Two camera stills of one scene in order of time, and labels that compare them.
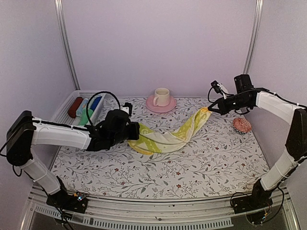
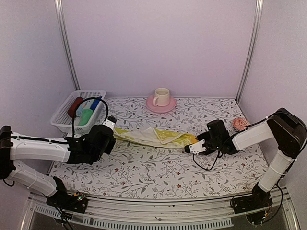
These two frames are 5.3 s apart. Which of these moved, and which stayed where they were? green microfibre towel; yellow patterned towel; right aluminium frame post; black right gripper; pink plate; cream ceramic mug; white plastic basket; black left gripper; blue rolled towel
Moved: black right gripper; black left gripper; yellow patterned towel
Stayed: cream ceramic mug; right aluminium frame post; green microfibre towel; white plastic basket; blue rolled towel; pink plate
